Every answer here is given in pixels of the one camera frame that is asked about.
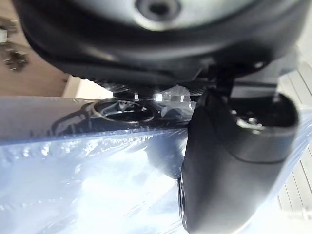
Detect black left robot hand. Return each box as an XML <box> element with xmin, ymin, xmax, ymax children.
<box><xmin>12</xmin><ymin>0</ymin><xmax>312</xmax><ymax>233</ymax></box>

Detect blue folder with white label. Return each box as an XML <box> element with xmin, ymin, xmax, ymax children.
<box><xmin>0</xmin><ymin>94</ymin><xmax>312</xmax><ymax>234</ymax></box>

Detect large metal door hinge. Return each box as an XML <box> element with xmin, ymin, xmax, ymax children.
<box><xmin>0</xmin><ymin>17</ymin><xmax>30</xmax><ymax>72</ymax></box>

